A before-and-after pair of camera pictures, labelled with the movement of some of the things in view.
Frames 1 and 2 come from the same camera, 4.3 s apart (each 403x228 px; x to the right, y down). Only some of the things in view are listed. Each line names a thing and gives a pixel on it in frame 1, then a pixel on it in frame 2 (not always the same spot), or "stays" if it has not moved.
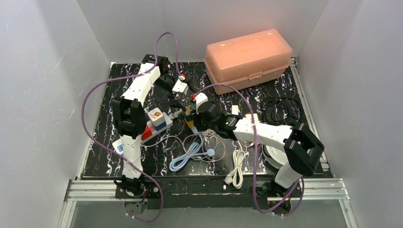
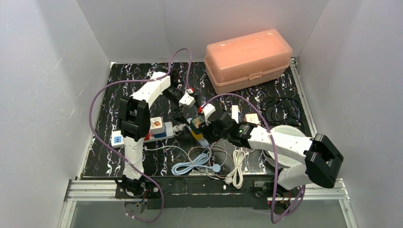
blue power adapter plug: x=164 y=124 -> x=161 y=135
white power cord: x=236 y=174 stays
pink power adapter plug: x=248 y=118 stays
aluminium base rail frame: x=323 y=189 stays
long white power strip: x=167 y=118 -> x=117 y=141
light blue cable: x=193 y=150 -> x=181 y=167
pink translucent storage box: x=247 y=60 stays
